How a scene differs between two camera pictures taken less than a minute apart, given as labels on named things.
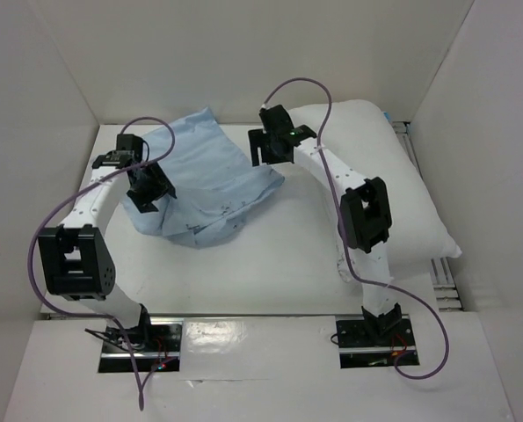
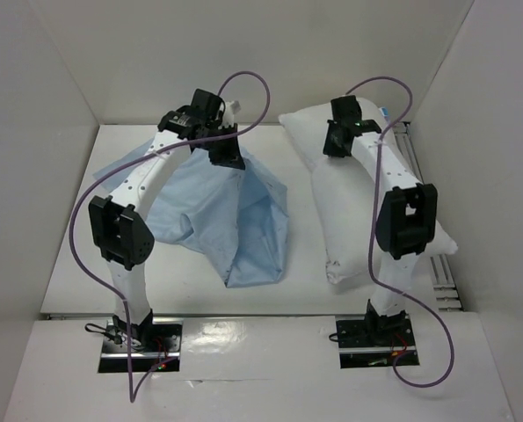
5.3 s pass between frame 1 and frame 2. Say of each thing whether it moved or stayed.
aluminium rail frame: stayed
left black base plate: stayed
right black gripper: moved
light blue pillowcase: moved
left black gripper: moved
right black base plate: stayed
